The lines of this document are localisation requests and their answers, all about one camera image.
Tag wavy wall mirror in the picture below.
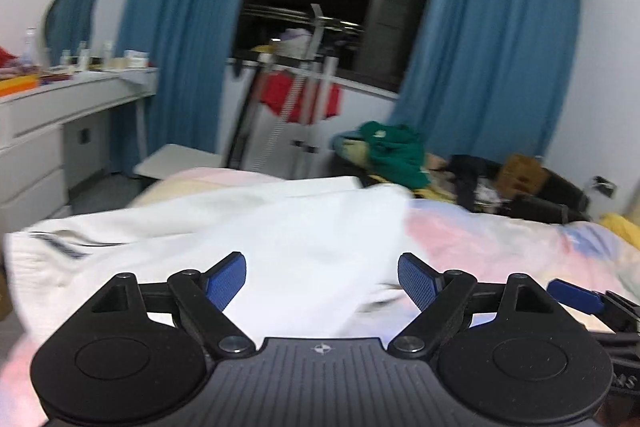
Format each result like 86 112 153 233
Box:
43 0 96 66

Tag blue curtain right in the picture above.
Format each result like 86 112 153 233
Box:
388 0 582 161

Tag white sweatpants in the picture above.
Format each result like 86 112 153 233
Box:
4 176 411 341

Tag white dresser desk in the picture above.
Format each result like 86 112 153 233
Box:
1 67 157 234

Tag green garment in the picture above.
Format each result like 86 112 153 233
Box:
358 120 431 191

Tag yellow blanket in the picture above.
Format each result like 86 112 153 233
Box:
599 212 640 249

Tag orange tray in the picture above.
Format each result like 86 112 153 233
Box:
0 75 39 98

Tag metal drying rack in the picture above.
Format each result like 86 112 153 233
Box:
224 3 362 179

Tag blue curtain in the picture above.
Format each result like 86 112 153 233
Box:
388 0 582 161
116 0 242 153

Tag brown paper bag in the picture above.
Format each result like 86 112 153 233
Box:
495 154 549 199

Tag blue curtain left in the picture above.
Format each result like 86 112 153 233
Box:
116 0 242 153

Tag red garment on rack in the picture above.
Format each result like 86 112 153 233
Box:
259 72 342 124

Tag white spray bottle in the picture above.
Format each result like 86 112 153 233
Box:
20 27 40 66

